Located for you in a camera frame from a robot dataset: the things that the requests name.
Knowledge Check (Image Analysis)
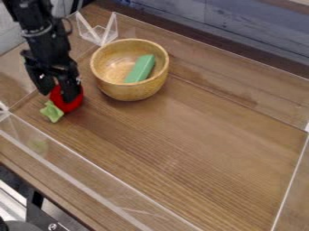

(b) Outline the clear acrylic corner bracket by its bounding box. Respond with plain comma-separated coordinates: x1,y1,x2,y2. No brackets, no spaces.
75,12,117,46

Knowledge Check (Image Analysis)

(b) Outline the red plush strawberry toy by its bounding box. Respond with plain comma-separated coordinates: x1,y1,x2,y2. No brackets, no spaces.
40,85,83,123

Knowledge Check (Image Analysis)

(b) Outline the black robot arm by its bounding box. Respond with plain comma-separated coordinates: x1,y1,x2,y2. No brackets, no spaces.
2,0,80,103

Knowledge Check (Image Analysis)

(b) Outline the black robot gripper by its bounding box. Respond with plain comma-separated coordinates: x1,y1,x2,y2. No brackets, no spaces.
20,17,80,103

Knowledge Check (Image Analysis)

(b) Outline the light wooden bowl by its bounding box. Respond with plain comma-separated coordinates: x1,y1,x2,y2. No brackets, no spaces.
89,39,170,101

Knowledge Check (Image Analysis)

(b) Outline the black table frame bracket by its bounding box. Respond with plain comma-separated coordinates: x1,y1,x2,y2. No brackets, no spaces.
25,189,69,231

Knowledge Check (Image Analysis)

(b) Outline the black cable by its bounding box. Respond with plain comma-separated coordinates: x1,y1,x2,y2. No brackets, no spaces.
0,215,9,231

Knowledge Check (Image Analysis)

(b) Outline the green rectangular block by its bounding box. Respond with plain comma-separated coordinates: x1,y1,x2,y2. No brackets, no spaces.
124,54,155,83

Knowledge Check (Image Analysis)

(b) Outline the clear acrylic tray wall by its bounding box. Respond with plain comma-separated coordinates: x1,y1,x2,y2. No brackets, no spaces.
0,16,309,231

